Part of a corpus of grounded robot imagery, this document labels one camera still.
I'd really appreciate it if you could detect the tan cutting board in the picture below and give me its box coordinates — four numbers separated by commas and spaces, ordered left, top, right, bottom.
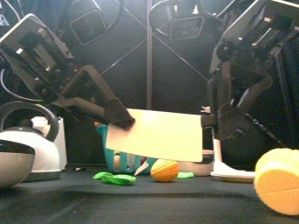
105, 108, 220, 163

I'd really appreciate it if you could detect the teal plastic basket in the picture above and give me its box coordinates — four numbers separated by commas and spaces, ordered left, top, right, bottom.
96, 122, 157, 176

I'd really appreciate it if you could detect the white stand with flat base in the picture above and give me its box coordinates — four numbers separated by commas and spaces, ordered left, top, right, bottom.
209, 137, 257, 184

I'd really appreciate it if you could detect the white red toy piece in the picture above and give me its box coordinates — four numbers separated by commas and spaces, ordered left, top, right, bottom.
133, 159, 151, 177

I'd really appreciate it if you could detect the green toy leaf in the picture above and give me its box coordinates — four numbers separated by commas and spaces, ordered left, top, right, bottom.
101, 173, 137, 186
92, 171, 115, 180

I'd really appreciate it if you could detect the small green toy piece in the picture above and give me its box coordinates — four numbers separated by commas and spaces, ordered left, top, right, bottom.
176, 171, 195, 179

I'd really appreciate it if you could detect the yellow toy fruit half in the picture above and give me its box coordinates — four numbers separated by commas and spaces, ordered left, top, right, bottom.
252, 147, 299, 217

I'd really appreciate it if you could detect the orange ribbed toy fruit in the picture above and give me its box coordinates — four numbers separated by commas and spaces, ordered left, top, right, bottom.
149, 158, 181, 183

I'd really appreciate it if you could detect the silver bowl black rim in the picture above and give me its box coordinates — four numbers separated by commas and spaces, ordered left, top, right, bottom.
0, 138, 36, 188

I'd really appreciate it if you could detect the black cable loop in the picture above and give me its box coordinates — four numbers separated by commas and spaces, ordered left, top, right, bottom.
0, 66, 44, 103

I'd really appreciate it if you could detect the white kettle black handle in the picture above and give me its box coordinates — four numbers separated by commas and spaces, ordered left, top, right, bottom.
0, 101, 63, 182

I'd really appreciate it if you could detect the grey vertical frame pole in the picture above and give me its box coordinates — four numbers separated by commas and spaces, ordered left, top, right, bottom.
145, 0, 153, 110

